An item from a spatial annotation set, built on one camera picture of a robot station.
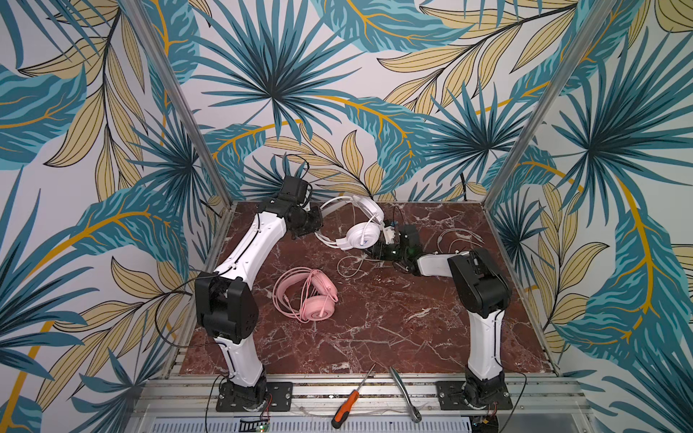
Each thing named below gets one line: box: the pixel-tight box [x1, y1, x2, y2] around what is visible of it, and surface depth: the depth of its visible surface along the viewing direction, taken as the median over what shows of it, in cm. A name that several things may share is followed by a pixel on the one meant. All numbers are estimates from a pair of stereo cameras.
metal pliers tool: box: [389, 366, 423, 424], surface depth 74 cm
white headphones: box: [314, 195, 396, 251], surface depth 78 cm
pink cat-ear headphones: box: [272, 267, 339, 323], surface depth 87 cm
